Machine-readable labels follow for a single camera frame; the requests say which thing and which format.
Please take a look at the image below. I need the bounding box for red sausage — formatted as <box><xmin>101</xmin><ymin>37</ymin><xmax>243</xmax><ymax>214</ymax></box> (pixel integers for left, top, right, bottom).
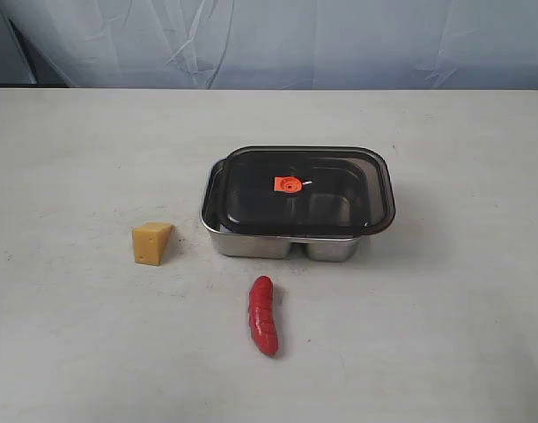
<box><xmin>248</xmin><ymin>276</ymin><xmax>279</xmax><ymax>357</ymax></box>

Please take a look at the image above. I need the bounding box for stainless steel lunch box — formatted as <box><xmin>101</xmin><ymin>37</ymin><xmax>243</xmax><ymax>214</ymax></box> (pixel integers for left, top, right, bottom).
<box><xmin>200</xmin><ymin>159</ymin><xmax>364</xmax><ymax>263</ymax></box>

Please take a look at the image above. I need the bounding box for yellow cheese wedge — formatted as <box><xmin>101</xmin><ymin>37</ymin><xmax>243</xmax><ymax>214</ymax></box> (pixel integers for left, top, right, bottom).
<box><xmin>132</xmin><ymin>222</ymin><xmax>173</xmax><ymax>266</ymax></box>

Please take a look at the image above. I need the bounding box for dark transparent box lid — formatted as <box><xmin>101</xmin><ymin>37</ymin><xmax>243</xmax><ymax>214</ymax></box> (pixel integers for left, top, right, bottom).
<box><xmin>217</xmin><ymin>145</ymin><xmax>395</xmax><ymax>239</ymax></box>

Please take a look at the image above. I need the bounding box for white backdrop cloth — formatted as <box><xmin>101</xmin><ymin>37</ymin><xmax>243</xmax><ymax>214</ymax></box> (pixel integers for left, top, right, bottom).
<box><xmin>0</xmin><ymin>1</ymin><xmax>538</xmax><ymax>90</ymax></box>

